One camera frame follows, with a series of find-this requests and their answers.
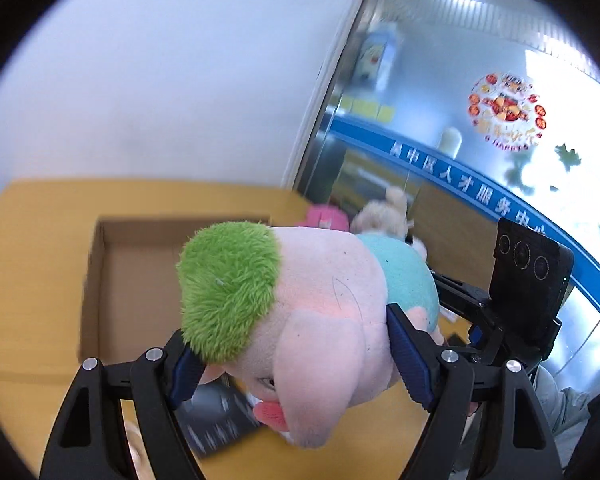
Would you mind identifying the person's grey clothing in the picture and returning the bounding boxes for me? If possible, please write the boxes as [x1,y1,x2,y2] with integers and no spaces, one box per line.
[529,365,600,480]

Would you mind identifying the wooden desktop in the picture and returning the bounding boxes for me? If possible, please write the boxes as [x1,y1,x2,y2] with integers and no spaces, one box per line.
[0,178,486,480]

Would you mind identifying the yellow sticky notes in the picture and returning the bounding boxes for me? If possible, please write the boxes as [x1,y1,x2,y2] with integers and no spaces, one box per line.
[342,96,396,122]

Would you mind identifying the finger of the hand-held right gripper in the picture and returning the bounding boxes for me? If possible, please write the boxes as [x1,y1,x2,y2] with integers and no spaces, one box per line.
[430,270,492,323]

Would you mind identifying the pink strawberry plush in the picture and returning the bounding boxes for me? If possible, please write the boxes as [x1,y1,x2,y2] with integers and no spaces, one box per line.
[300,203,352,233]

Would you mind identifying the blue door banner stripe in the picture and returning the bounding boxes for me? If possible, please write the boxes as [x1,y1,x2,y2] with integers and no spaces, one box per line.
[329,115,600,341]

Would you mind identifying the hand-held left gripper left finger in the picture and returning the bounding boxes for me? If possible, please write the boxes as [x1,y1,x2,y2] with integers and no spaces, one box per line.
[40,329,208,480]

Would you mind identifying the glass door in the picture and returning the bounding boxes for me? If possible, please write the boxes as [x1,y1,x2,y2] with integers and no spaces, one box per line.
[285,0,600,396]

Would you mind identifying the cartoon poster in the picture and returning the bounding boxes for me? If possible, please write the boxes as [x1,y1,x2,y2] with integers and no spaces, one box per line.
[355,30,406,87]

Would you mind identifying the pink pig plush green hair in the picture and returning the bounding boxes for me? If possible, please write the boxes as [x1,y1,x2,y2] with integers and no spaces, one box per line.
[175,221,446,447]

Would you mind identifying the beige bear plush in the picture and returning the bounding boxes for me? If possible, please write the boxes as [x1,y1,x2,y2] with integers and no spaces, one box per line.
[350,186,415,242]

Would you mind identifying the round red door sticker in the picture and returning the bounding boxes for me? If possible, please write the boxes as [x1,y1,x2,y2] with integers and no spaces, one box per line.
[467,71,549,153]

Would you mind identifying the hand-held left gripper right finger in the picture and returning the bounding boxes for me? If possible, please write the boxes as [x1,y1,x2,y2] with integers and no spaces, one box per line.
[385,302,566,480]

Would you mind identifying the brown cardboard box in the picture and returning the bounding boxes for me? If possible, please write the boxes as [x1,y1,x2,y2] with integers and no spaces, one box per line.
[77,215,273,367]

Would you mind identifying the black box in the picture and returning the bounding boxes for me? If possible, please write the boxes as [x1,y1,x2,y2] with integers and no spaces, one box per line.
[174,379,267,459]

